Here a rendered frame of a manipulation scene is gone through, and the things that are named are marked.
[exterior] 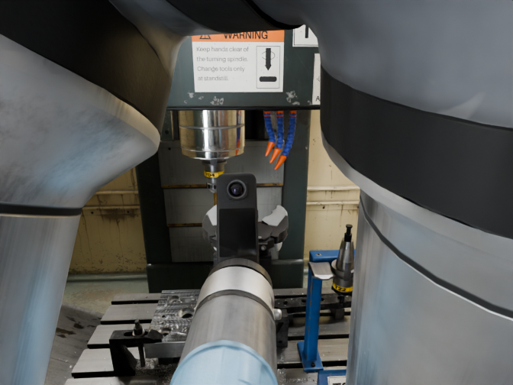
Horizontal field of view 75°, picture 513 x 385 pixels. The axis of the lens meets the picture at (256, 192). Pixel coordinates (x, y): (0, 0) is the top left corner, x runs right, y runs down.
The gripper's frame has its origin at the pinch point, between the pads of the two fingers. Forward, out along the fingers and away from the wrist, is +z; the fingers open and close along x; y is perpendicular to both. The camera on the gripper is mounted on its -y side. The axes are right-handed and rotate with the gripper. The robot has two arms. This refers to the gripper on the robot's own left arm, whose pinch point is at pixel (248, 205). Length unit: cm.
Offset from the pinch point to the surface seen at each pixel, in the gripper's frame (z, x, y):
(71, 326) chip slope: 59, -76, 76
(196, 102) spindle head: 12.0, -9.7, -14.9
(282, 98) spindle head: 13.3, 5.6, -15.6
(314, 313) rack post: 22.9, 15.8, 38.6
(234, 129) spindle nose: 27.1, -4.5, -8.0
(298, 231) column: 82, 17, 44
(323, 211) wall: 119, 34, 49
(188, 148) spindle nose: 25.9, -14.9, -3.8
